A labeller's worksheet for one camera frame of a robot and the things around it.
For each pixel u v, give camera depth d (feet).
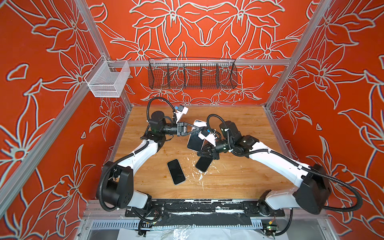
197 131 2.21
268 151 1.63
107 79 3.08
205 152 2.18
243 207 2.41
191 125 2.23
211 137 2.11
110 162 1.49
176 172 2.79
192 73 3.20
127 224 2.29
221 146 2.08
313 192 1.29
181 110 2.20
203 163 2.85
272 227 2.24
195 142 2.24
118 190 1.39
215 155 2.07
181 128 2.14
